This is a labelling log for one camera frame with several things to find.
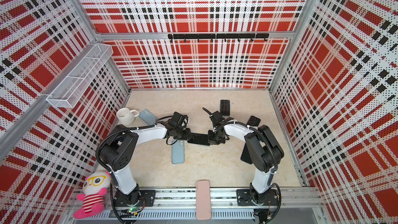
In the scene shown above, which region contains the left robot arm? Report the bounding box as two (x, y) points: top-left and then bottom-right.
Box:
(95, 124), (193, 205)

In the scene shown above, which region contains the black hook rail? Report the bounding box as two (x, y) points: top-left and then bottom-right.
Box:
(167, 33), (269, 41)

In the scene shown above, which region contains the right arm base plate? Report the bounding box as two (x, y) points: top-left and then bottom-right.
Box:
(236, 189), (279, 206)

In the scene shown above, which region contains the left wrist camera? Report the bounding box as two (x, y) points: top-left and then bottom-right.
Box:
(168, 112), (189, 129)

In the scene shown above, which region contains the pink phone case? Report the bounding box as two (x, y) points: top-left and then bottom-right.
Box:
(196, 180), (212, 220)

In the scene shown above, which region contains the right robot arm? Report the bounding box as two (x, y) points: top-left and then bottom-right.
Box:
(207, 121), (284, 205)

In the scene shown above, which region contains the white wire basket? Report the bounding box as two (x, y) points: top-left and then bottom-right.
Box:
(46, 43), (113, 108)

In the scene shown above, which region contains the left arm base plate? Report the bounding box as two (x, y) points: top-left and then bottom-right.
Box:
(113, 189), (156, 207)

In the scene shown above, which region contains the light blue cased phone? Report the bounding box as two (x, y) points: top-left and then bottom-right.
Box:
(172, 141), (185, 164)

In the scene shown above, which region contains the pink plush toy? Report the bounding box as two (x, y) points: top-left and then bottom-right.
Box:
(73, 171), (111, 219)

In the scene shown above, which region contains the white ceramic mug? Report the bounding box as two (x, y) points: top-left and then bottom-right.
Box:
(117, 107), (140, 125)

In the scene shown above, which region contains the blue case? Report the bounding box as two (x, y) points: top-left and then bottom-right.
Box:
(139, 109), (158, 125)

